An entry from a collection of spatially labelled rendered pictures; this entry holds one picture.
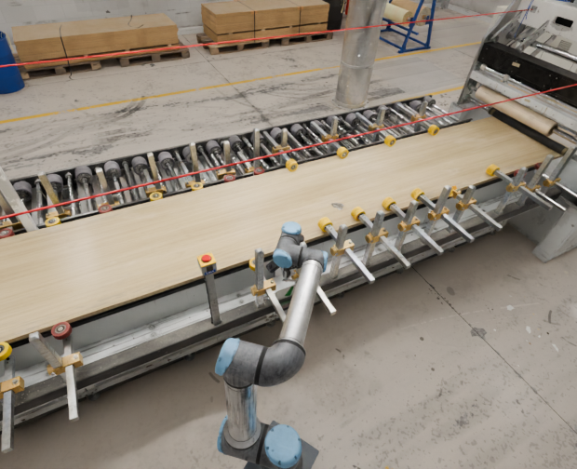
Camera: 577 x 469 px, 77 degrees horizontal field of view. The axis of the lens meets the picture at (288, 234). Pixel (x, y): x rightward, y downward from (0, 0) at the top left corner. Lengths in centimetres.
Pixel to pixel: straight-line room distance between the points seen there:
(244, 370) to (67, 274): 137
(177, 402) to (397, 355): 158
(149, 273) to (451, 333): 227
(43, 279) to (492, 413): 286
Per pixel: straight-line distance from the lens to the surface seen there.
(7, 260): 252
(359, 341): 291
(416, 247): 265
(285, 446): 167
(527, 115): 394
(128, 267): 219
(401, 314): 314
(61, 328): 207
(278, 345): 119
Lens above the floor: 248
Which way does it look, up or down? 45 degrees down
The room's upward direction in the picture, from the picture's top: 4 degrees clockwise
